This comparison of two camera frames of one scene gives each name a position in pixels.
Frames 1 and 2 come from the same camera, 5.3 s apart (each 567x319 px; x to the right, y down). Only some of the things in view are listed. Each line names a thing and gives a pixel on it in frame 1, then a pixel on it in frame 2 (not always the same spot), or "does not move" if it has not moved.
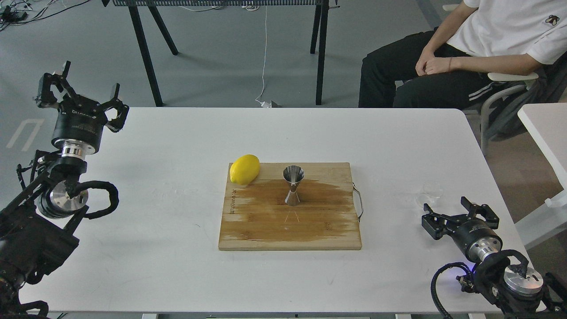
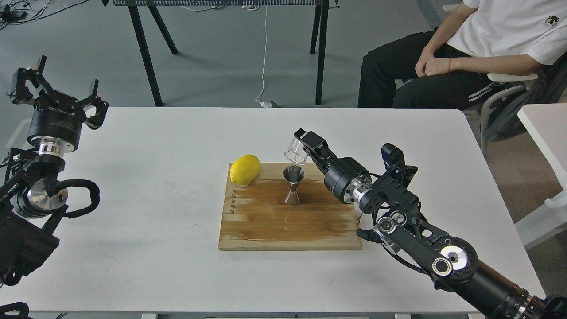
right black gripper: [478, 240] → [345, 178]
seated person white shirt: [448, 67] does not move
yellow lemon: [244, 169] does not move
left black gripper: [79, 122] → [57, 119]
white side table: [547, 124] does not move
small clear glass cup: [432, 189] → [297, 152]
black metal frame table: [320, 30] does not move
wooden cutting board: [255, 217] does not move
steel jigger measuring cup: [293, 174] does not move
